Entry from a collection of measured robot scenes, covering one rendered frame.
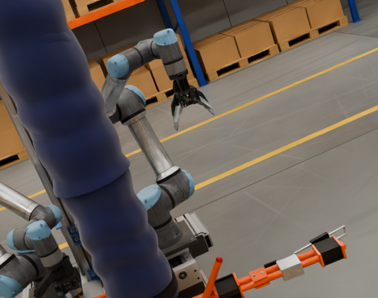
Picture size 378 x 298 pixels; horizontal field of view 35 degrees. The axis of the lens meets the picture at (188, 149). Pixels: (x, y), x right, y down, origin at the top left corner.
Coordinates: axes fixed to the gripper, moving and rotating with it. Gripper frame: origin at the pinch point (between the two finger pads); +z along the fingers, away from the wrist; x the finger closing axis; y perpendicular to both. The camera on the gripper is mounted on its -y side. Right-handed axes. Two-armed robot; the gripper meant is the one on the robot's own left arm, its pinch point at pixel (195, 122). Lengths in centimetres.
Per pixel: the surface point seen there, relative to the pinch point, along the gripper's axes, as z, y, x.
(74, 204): -5, 46, -47
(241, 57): 136, -686, 199
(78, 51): -44, 43, -29
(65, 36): -49, 45, -31
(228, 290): 43, 43, -15
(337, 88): 151, -415, 225
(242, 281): 44, 40, -9
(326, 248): 42, 45, 19
